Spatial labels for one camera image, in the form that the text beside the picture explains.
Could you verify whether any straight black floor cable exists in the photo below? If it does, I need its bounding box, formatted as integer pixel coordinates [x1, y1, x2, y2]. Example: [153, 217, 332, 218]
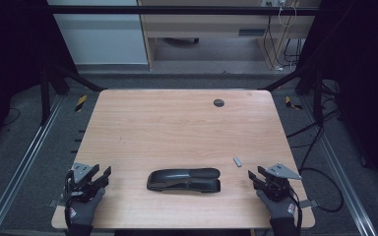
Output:
[285, 107, 341, 140]

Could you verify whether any yellow black tape marker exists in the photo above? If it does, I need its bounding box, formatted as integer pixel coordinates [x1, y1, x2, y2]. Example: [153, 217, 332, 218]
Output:
[284, 95, 303, 111]
[74, 94, 89, 113]

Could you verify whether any black vertical frame post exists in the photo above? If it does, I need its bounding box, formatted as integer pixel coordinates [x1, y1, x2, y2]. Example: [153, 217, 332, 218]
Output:
[39, 65, 51, 126]
[312, 69, 325, 128]

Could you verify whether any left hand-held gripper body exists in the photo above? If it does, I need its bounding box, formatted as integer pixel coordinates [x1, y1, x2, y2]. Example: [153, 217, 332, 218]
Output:
[64, 162, 105, 203]

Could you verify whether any dark curved object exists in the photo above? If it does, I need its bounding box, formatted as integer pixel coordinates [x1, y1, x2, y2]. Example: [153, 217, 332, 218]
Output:
[161, 36, 201, 46]

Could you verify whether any white power strip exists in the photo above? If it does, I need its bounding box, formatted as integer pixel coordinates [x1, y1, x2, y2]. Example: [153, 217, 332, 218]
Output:
[261, 0, 288, 8]

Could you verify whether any looped black floor cable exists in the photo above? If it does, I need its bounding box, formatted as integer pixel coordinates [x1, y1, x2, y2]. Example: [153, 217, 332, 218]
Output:
[298, 126, 345, 213]

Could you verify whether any person's left hand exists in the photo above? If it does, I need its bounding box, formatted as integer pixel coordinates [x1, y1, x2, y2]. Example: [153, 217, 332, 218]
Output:
[64, 187, 106, 226]

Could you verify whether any light wooden desk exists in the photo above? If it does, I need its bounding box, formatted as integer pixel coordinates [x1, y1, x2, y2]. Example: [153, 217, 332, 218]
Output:
[137, 0, 321, 72]

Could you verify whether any white cabinet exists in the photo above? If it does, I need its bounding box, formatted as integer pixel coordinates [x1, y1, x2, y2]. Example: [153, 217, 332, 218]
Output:
[47, 0, 149, 66]

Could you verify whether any black curtain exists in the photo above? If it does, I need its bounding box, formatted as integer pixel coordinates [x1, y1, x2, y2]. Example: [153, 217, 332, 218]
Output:
[0, 0, 78, 158]
[295, 0, 378, 200]

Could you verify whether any person's right hand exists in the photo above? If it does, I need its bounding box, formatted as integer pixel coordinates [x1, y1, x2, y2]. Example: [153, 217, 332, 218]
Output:
[255, 190, 298, 221]

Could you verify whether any black diagonal frame strut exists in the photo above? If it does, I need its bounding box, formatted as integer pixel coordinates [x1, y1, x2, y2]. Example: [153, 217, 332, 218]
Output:
[261, 64, 313, 92]
[49, 62, 108, 92]

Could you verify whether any white hanging cable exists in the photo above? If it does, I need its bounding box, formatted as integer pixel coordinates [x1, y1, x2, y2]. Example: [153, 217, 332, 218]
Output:
[278, 5, 297, 28]

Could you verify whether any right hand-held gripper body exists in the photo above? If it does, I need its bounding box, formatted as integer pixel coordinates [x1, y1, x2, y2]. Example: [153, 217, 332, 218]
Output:
[261, 162, 303, 203]

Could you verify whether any black stapler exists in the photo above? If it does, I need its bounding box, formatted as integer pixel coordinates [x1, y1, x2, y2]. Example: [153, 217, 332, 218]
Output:
[146, 167, 221, 194]

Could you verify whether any thin black floor cable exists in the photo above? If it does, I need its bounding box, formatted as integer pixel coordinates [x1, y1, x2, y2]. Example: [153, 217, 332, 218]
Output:
[2, 107, 22, 127]

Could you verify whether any aluminium floor rail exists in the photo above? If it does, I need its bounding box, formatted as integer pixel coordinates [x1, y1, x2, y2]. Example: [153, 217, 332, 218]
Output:
[0, 94, 65, 236]
[301, 96, 377, 236]

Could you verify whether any black horizontal frame bar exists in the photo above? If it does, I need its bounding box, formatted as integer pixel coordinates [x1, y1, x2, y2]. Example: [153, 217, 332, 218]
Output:
[47, 4, 323, 16]

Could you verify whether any black hanging cable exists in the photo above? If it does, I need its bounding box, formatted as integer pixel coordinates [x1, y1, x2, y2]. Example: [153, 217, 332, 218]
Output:
[264, 14, 280, 69]
[283, 37, 302, 64]

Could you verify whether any grey metal table bracket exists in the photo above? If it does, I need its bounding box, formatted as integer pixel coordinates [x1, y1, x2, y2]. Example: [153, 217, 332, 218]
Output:
[297, 199, 320, 209]
[47, 198, 67, 208]

